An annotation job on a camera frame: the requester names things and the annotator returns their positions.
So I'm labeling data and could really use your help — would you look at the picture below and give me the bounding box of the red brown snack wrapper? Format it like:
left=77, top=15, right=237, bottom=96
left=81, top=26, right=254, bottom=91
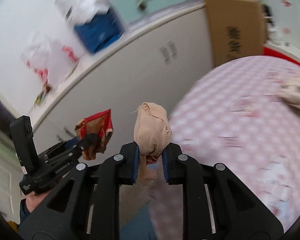
left=75, top=109, right=113, bottom=160

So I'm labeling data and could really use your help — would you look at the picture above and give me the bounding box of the beige stocking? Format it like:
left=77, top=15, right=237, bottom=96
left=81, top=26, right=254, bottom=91
left=134, top=102, right=172, bottom=183

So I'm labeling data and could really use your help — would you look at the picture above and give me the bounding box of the person left hand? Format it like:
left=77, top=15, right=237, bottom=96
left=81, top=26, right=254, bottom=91
left=25, top=190, right=51, bottom=213

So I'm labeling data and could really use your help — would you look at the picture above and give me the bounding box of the blue jeans leg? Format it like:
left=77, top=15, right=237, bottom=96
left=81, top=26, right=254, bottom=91
left=120, top=204, right=157, bottom=240

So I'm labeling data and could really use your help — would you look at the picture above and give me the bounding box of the small toy on cabinet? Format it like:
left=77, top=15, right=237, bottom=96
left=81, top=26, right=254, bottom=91
left=34, top=83, right=51, bottom=107

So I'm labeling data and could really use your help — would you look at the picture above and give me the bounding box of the pink checkered tablecloth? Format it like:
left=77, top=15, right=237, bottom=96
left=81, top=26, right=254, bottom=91
left=149, top=55, right=300, bottom=240

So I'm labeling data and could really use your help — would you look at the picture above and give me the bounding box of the white red plastic bag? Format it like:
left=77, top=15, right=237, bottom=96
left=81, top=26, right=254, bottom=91
left=20, top=32, right=79, bottom=88

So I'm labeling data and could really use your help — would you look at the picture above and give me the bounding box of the white long cabinet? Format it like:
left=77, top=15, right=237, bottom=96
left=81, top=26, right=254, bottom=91
left=30, top=4, right=213, bottom=163

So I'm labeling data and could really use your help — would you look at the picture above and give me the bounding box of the blue bag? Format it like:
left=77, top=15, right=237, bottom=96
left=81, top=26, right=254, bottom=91
left=74, top=9, right=124, bottom=54

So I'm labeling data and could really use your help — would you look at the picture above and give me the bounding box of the beige patterned cloth pile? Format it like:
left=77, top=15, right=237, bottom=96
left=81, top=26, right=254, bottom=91
left=278, top=76, right=300, bottom=110

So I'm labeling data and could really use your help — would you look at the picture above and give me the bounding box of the red storage box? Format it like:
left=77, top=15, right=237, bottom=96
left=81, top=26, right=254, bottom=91
left=263, top=47, right=300, bottom=67

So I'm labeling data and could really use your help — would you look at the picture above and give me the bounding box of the brown cardboard box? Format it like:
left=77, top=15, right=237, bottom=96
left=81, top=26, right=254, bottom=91
left=204, top=0, right=267, bottom=67

